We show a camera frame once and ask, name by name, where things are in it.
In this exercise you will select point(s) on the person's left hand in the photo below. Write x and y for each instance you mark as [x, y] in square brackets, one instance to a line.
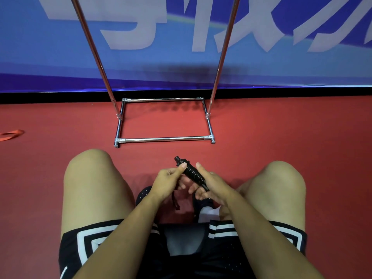
[162, 183]

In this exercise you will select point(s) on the person's right hand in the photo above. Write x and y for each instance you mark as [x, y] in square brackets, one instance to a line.
[213, 187]

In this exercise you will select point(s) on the person's right thumb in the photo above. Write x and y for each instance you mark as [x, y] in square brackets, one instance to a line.
[201, 172]

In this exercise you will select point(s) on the person's left thumb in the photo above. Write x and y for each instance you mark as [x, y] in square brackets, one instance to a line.
[177, 168]

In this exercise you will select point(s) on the person's right forearm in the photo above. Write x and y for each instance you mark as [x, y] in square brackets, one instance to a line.
[261, 241]

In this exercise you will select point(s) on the person's left forearm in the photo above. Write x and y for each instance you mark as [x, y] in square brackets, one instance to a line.
[125, 238]

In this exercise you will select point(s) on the person's right black shoe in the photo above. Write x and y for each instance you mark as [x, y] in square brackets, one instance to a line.
[203, 206]

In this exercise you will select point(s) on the person's black shoe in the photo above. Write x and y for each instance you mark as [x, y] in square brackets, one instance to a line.
[203, 206]
[143, 195]

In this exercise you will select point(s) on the white sock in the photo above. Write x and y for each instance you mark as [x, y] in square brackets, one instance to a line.
[209, 215]

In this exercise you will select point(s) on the person's left black shoe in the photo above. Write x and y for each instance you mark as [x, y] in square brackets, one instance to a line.
[143, 195]

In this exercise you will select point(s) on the dark grey seat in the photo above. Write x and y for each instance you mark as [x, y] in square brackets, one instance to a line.
[183, 238]

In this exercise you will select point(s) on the person's right leg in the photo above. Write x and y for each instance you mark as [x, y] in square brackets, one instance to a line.
[276, 194]

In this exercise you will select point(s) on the person's leg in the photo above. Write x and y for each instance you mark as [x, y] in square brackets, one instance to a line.
[276, 194]
[93, 188]

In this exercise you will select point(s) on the black shorts with white stripes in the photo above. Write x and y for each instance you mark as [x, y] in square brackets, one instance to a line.
[221, 252]

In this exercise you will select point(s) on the person's left leg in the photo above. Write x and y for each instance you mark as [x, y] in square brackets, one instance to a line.
[93, 188]

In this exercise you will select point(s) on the blue banner with white print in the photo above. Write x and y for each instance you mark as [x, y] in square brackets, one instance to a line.
[162, 63]

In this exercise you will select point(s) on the chrome metal rack frame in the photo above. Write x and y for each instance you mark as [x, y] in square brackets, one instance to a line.
[162, 139]

